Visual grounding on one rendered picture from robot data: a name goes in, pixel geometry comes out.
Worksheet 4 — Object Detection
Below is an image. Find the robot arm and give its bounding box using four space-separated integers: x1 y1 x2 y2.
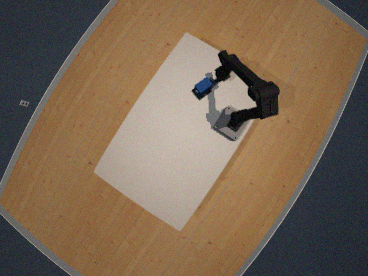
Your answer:
218 50 280 132

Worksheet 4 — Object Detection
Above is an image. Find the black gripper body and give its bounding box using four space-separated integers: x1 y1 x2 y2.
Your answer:
215 66 231 82

